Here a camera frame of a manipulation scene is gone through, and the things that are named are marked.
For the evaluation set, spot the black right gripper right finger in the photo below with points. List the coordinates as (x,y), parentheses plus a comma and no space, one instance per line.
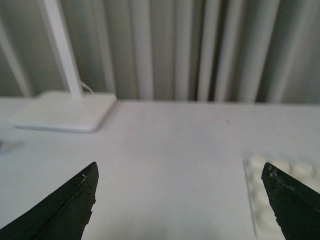
(295,205)

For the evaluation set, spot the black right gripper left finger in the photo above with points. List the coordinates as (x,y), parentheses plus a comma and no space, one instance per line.
(62,215)

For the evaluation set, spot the blue three-stud block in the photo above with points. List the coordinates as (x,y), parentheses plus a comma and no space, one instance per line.
(6,147)

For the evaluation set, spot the white desk lamp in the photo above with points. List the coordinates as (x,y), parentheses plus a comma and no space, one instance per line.
(64,111)

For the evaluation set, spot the grey pleated curtain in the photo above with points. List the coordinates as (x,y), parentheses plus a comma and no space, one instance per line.
(249,51)

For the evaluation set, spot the white studded base plate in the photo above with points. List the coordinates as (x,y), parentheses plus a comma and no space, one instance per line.
(263,217)

